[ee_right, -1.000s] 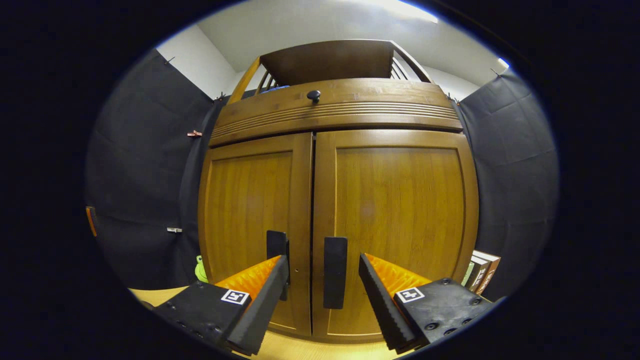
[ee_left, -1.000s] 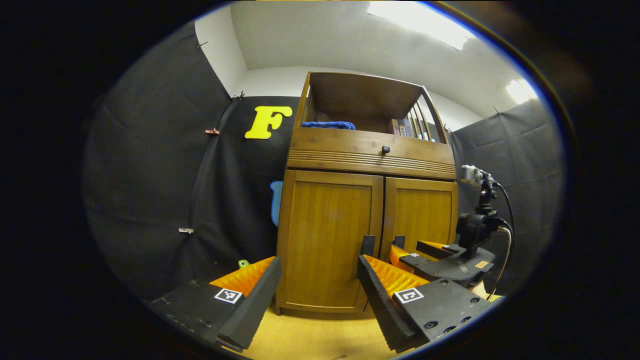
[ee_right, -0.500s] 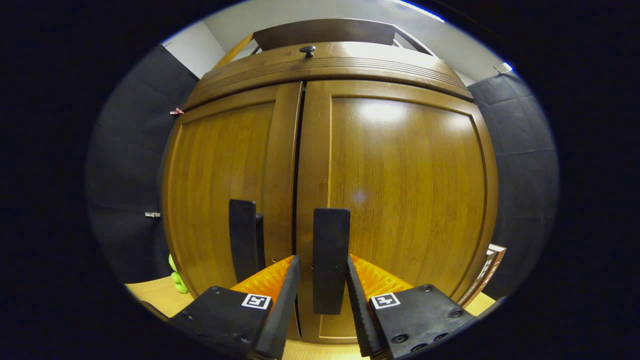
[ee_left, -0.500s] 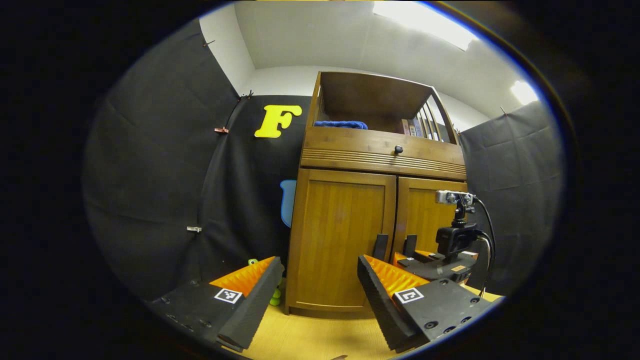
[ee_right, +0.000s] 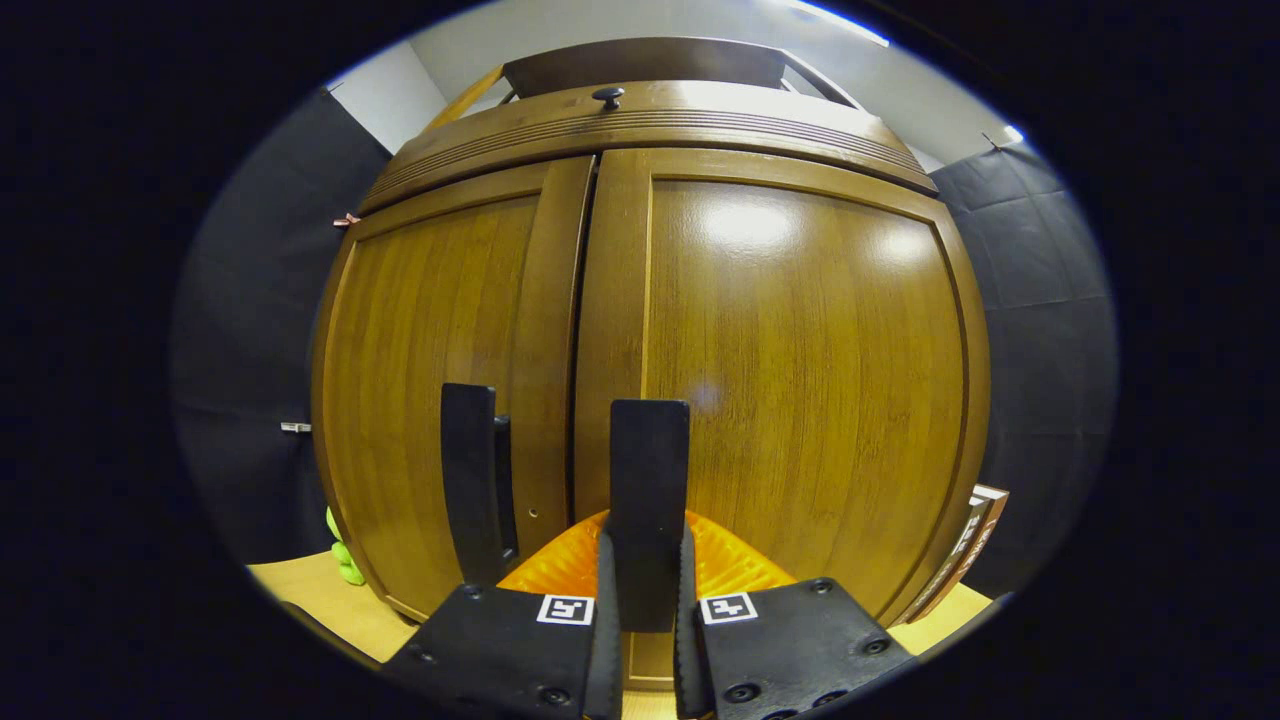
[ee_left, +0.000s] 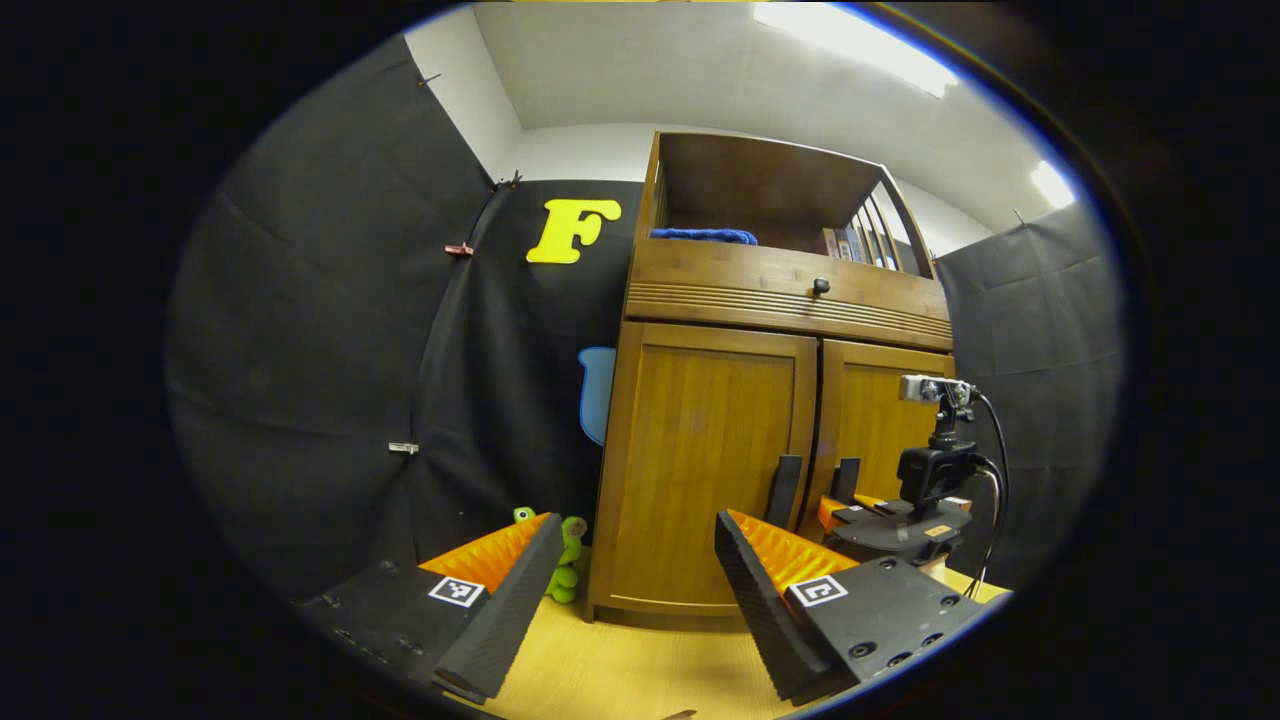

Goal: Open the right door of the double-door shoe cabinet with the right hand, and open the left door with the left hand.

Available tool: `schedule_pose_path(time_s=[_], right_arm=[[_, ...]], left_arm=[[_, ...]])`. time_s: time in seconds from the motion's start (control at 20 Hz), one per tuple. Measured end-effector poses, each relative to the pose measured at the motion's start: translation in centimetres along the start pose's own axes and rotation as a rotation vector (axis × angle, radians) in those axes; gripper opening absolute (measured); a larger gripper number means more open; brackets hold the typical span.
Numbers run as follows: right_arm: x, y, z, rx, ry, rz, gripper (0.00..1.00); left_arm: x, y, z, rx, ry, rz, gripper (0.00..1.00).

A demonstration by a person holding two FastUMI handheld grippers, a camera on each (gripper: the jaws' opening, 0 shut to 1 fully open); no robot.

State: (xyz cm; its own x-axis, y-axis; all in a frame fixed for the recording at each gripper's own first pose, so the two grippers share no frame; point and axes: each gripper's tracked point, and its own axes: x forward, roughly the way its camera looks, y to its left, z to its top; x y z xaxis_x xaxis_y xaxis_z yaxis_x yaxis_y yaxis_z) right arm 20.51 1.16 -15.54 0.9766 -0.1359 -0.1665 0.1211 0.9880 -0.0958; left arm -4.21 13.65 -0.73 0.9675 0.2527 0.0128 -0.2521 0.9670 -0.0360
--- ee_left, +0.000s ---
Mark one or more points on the upright book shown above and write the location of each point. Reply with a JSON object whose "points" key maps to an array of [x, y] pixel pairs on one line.
{"points": [[829, 243], [842, 245], [854, 246]]}

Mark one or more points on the green frog plush toy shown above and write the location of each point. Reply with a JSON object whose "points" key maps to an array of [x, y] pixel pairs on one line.
{"points": [[567, 560]]}

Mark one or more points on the wooden double-door shoe cabinet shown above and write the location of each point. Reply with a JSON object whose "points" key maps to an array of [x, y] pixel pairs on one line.
{"points": [[760, 180]]}

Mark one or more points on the wooden drawer with black knob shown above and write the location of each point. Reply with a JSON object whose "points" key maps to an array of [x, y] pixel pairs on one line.
{"points": [[720, 270]]}

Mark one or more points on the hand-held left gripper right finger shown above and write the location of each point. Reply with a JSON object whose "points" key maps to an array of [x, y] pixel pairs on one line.
{"points": [[760, 620]]}

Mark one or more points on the wooden cabinet door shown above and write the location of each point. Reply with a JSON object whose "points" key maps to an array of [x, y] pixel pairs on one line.
{"points": [[690, 450], [880, 420]]}

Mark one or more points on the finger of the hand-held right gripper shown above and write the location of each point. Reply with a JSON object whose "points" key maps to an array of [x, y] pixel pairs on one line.
{"points": [[835, 512], [875, 503]]}

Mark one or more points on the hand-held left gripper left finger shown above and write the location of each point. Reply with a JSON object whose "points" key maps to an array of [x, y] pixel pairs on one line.
{"points": [[510, 610]]}

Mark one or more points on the blue folded cloth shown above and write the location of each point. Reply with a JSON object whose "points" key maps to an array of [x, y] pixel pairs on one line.
{"points": [[700, 236]]}

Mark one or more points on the black backdrop cloth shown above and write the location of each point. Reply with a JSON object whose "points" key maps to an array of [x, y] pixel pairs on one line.
{"points": [[320, 350], [1050, 320]]}

